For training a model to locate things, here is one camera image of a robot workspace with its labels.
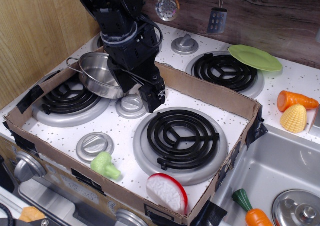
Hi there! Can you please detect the silver pot lid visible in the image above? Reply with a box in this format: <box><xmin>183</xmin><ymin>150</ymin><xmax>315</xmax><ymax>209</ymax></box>
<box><xmin>271</xmin><ymin>189</ymin><xmax>320</xmax><ymax>226</ymax></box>

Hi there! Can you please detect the brown cardboard fence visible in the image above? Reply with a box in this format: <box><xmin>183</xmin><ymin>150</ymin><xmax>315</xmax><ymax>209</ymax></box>
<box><xmin>0</xmin><ymin>61</ymin><xmax>264</xmax><ymax>226</ymax></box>

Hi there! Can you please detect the silver knob front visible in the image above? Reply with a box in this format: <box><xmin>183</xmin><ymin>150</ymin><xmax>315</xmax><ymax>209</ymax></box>
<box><xmin>76</xmin><ymin>132</ymin><xmax>115</xmax><ymax>164</ymax></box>

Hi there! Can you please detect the silver knob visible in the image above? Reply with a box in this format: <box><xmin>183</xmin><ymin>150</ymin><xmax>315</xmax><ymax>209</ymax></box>
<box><xmin>171</xmin><ymin>34</ymin><xmax>199</xmax><ymax>55</ymax></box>
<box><xmin>76</xmin><ymin>132</ymin><xmax>115</xmax><ymax>164</ymax></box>
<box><xmin>115</xmin><ymin>94</ymin><xmax>147</xmax><ymax>120</ymax></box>

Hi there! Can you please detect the silver steel pot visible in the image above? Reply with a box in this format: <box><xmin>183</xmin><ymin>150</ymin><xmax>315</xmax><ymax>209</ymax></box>
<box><xmin>66</xmin><ymin>52</ymin><xmax>128</xmax><ymax>100</ymax></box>

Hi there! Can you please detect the black burner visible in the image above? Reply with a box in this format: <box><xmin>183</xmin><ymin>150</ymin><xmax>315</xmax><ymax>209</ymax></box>
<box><xmin>91</xmin><ymin>33</ymin><xmax>104</xmax><ymax>51</ymax></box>
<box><xmin>32</xmin><ymin>75</ymin><xmax>111</xmax><ymax>128</ymax></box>
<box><xmin>132</xmin><ymin>107</ymin><xmax>229</xmax><ymax>186</ymax></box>
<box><xmin>185</xmin><ymin>51</ymin><xmax>265</xmax><ymax>99</ymax></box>

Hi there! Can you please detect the silver knob middle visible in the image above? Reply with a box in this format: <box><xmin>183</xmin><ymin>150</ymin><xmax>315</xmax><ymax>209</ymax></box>
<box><xmin>115</xmin><ymin>94</ymin><xmax>147</xmax><ymax>120</ymax></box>

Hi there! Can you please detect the back left black burner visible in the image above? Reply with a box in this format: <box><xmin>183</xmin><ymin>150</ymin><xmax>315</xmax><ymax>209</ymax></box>
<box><xmin>91</xmin><ymin>33</ymin><xmax>104</xmax><ymax>51</ymax></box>

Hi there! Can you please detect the orange toy carrot piece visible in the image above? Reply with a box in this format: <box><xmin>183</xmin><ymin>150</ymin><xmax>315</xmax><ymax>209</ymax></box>
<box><xmin>277</xmin><ymin>90</ymin><xmax>319</xmax><ymax>112</ymax></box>

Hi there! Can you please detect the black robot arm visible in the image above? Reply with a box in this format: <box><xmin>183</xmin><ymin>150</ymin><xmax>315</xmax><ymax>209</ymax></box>
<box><xmin>79</xmin><ymin>0</ymin><xmax>166</xmax><ymax>113</ymax></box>

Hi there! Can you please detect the green plastic plate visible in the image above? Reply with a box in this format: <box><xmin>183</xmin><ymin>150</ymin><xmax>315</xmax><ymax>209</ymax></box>
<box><xmin>228</xmin><ymin>44</ymin><xmax>283</xmax><ymax>72</ymax></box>

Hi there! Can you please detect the orange object bottom left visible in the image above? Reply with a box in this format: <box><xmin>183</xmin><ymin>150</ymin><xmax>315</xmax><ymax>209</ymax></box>
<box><xmin>19</xmin><ymin>206</ymin><xmax>46</xmax><ymax>223</ymax></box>

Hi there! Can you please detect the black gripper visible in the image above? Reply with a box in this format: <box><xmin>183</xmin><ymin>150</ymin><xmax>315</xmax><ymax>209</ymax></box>
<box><xmin>101</xmin><ymin>23</ymin><xmax>166</xmax><ymax>113</ymax></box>

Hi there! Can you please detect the front right black burner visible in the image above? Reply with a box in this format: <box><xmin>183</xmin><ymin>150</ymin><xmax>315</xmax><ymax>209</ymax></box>
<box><xmin>132</xmin><ymin>107</ymin><xmax>229</xmax><ymax>186</ymax></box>

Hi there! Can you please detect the front left black burner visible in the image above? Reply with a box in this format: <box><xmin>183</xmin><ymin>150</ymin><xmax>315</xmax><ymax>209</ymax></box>
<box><xmin>32</xmin><ymin>75</ymin><xmax>111</xmax><ymax>128</ymax></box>

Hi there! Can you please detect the silver knob back centre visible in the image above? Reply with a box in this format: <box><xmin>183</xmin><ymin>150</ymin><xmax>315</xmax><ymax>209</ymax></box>
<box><xmin>171</xmin><ymin>34</ymin><xmax>199</xmax><ymax>55</ymax></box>

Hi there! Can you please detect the hanging grey slotted spatula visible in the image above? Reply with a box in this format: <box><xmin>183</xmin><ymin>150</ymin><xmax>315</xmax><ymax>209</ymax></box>
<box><xmin>207</xmin><ymin>0</ymin><xmax>228</xmax><ymax>34</ymax></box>

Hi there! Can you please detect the red white radish slice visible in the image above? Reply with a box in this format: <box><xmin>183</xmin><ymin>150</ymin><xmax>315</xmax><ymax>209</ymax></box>
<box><xmin>146</xmin><ymin>173</ymin><xmax>189</xmax><ymax>215</ymax></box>

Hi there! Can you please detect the green toy broccoli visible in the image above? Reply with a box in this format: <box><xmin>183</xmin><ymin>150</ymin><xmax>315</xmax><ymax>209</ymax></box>
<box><xmin>90</xmin><ymin>151</ymin><xmax>121</xmax><ymax>180</ymax></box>

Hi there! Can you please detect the grey sink basin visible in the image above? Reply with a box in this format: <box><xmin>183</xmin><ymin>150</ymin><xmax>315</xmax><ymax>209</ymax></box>
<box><xmin>213</xmin><ymin>126</ymin><xmax>320</xmax><ymax>226</ymax></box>

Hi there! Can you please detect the back right black burner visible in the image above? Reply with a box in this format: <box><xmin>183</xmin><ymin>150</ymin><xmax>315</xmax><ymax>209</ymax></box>
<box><xmin>185</xmin><ymin>51</ymin><xmax>265</xmax><ymax>99</ymax></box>

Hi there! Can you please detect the orange carrot with green top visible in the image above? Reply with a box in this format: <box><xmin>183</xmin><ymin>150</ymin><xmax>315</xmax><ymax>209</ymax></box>
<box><xmin>232</xmin><ymin>189</ymin><xmax>273</xmax><ymax>226</ymax></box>

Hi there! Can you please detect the silver stove front dial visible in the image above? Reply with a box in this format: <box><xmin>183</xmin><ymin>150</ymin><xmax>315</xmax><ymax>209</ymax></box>
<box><xmin>14</xmin><ymin>151</ymin><xmax>47</xmax><ymax>182</ymax></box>

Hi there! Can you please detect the hanging silver strainer spoon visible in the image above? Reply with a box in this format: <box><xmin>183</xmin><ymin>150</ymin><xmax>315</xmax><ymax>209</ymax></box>
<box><xmin>155</xmin><ymin>0</ymin><xmax>180</xmax><ymax>22</ymax></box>

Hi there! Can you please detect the yellow toy corn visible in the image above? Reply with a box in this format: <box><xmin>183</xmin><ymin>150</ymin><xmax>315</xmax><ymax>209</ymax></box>
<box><xmin>280</xmin><ymin>104</ymin><xmax>307</xmax><ymax>134</ymax></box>

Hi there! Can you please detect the silver lower front dial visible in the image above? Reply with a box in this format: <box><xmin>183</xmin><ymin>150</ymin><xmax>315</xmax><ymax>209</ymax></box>
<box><xmin>115</xmin><ymin>209</ymin><xmax>144</xmax><ymax>226</ymax></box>

